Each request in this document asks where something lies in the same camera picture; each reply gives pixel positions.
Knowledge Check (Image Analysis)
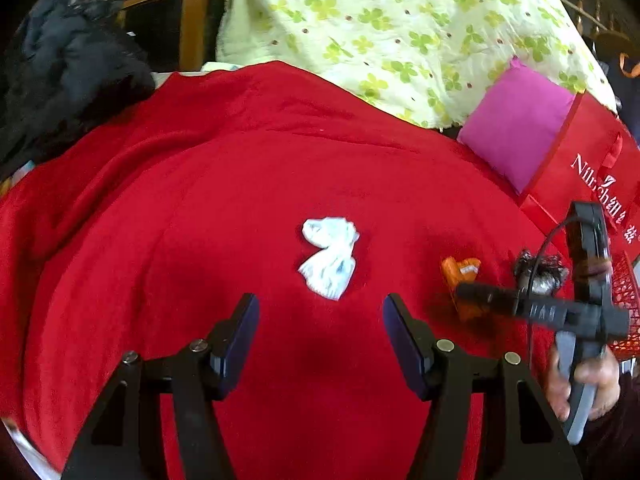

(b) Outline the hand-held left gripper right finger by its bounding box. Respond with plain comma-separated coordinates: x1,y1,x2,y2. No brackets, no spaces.
382,292,583,480

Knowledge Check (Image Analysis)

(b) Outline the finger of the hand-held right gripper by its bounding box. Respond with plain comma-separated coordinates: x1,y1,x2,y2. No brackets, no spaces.
456,281,524,317

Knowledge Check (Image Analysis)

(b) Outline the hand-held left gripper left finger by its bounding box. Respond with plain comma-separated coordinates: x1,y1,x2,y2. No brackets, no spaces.
60,292,261,480

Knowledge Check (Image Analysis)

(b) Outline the red plastic mesh basket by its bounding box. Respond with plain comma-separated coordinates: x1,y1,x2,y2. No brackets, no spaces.
607,250,640,361

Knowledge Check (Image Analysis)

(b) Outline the black plastic bag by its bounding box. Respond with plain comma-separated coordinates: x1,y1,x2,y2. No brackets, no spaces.
512,249,571,293

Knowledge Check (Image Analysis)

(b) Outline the person's right forearm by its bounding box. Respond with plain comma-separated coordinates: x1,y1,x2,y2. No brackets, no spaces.
575,375,640,480

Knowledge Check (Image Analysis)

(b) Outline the person's right hand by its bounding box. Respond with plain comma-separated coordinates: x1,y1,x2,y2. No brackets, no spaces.
547,347,622,423

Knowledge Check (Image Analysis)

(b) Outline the red blanket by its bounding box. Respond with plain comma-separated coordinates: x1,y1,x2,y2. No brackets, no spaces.
0,60,621,480

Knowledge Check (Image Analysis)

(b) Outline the magenta pillow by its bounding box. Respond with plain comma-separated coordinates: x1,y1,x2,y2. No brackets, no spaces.
457,57,578,195

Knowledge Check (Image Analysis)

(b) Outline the red paper bag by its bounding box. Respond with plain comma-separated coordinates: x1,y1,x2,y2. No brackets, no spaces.
517,90,640,261

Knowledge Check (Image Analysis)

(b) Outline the green clover print quilt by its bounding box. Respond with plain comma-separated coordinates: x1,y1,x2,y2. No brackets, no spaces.
215,0,618,131

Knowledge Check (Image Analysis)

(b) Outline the black cable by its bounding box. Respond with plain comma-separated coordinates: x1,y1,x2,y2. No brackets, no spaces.
520,215,583,366

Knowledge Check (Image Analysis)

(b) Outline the navy bag with orange handle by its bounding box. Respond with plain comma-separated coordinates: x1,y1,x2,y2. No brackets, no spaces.
592,30,640,111

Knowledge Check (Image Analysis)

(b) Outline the wooden bed frame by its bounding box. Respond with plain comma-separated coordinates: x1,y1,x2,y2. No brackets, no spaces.
107,0,231,73

